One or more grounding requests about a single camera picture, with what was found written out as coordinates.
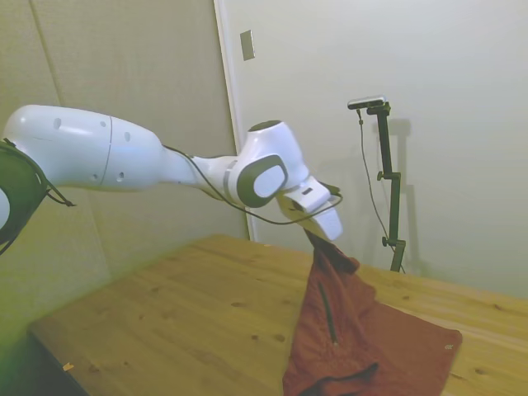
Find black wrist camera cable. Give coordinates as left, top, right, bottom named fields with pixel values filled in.
left=162, top=143, right=344, bottom=226

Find black jointed camera stand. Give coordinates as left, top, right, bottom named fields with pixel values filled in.
left=365, top=102, right=408, bottom=274

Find grey wall plate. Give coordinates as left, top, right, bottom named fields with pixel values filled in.
left=239, top=29, right=256, bottom=62

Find rust red shorts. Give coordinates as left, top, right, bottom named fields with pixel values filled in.
left=282, top=234, right=464, bottom=396

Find white vertical wall trim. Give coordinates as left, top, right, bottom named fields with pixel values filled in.
left=212, top=0, right=257, bottom=243

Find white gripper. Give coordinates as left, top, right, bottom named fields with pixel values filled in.
left=276, top=196, right=344, bottom=249

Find grey bar camera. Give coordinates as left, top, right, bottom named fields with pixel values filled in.
left=346, top=94, right=389, bottom=111

